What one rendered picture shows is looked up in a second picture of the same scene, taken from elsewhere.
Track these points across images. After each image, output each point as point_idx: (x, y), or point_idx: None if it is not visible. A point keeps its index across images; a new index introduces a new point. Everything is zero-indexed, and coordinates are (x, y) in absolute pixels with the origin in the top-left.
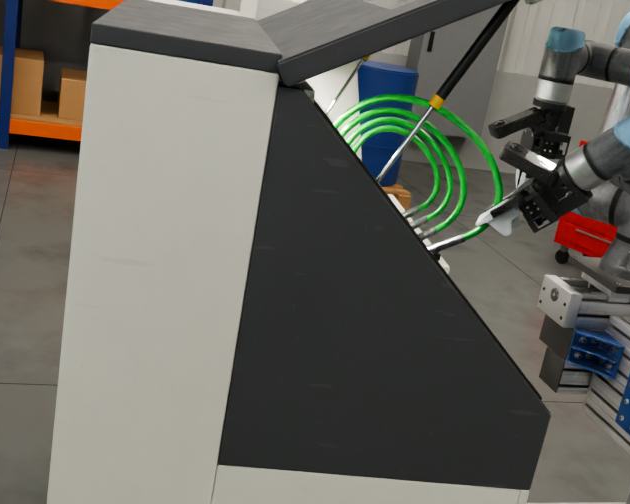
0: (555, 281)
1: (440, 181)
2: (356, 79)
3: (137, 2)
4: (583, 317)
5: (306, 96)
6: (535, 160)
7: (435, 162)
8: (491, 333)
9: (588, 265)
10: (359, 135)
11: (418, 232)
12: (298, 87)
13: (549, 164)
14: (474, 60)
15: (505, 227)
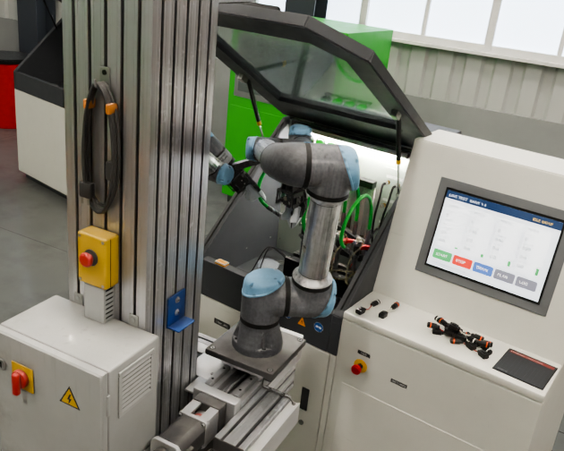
0: (289, 330)
1: (340, 231)
2: (405, 178)
3: (430, 124)
4: None
5: (282, 118)
6: (243, 160)
7: (345, 218)
8: (222, 216)
9: (282, 332)
10: (395, 213)
11: (418, 339)
12: (289, 118)
13: (239, 162)
14: (252, 106)
15: (248, 194)
